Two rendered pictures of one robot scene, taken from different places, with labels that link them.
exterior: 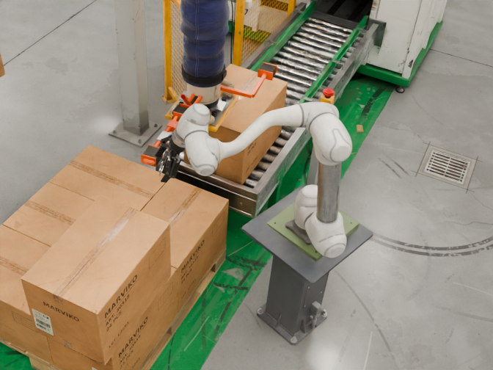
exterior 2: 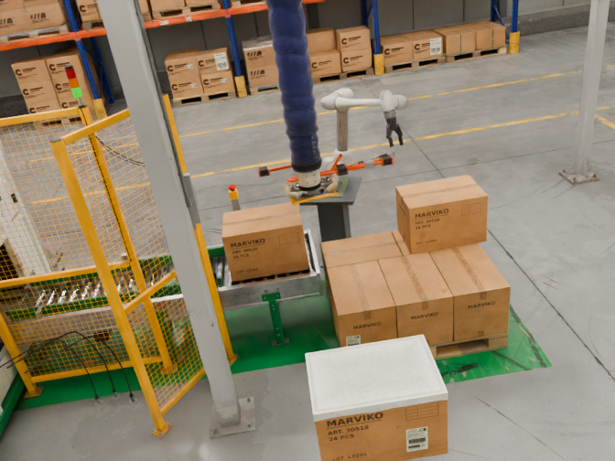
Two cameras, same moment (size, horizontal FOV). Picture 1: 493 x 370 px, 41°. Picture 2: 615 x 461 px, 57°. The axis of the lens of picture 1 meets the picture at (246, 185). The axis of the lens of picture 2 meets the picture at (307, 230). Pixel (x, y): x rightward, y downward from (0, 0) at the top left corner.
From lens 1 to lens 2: 586 cm
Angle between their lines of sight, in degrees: 86
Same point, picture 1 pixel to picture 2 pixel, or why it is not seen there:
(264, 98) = (252, 211)
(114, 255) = (436, 187)
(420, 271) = not seen: hidden behind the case
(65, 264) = (461, 191)
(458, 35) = not seen: outside the picture
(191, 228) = (359, 241)
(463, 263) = not seen: hidden behind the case
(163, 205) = (353, 257)
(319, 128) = (345, 92)
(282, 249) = (351, 188)
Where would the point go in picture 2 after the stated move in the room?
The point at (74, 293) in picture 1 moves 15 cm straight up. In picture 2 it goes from (469, 182) to (469, 165)
